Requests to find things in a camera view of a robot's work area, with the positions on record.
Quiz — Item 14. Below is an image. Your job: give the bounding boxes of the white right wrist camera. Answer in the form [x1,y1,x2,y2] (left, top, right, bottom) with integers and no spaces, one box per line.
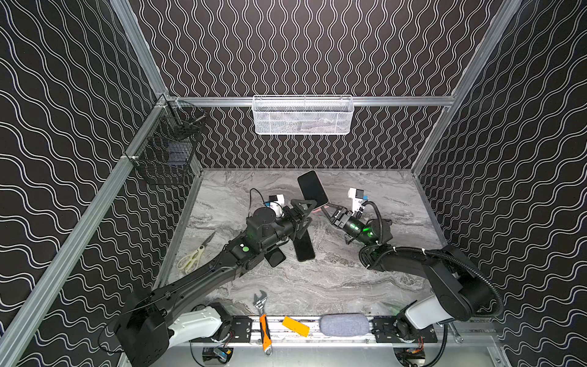
[348,187,368,213]

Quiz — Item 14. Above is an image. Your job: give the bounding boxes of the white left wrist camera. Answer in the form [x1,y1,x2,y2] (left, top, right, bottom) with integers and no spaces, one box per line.
[266,194,285,218]

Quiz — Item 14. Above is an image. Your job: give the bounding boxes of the black phone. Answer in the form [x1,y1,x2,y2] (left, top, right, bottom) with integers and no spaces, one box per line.
[264,248,287,268]
[293,231,316,262]

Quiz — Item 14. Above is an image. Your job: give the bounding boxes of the black wire basket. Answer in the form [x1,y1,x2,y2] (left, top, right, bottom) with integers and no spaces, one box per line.
[131,100,208,187]

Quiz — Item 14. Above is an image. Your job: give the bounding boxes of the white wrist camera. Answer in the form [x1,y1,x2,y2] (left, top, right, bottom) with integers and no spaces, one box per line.
[348,187,368,213]
[266,194,285,218]

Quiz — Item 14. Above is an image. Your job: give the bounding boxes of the orange handled adjustable wrench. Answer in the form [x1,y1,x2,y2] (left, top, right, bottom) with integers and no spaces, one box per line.
[254,291,273,356]

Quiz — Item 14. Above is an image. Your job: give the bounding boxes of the left black phone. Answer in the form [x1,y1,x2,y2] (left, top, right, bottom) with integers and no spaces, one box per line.
[264,248,287,268]

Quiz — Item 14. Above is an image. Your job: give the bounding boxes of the scissors with pale handles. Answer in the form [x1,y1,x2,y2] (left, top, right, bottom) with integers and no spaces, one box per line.
[176,232,216,275]

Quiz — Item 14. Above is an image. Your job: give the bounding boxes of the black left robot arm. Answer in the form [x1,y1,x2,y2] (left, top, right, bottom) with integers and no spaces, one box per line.
[114,200,316,366]

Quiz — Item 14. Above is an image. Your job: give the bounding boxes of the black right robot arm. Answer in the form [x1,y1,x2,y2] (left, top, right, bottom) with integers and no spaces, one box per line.
[321,201,504,339]

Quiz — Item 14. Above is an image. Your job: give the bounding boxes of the white mesh basket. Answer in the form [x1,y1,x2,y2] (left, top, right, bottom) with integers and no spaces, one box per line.
[252,95,355,135]

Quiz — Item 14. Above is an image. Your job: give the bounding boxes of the grey fabric pouch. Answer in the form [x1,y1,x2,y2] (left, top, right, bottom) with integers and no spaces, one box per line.
[319,313,370,337]

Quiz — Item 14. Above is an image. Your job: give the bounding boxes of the middle black phone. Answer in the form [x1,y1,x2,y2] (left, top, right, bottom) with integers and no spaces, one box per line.
[293,231,316,262]

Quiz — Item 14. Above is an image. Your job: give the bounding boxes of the silver spanner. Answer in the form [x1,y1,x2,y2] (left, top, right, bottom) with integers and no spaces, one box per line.
[448,323,464,344]

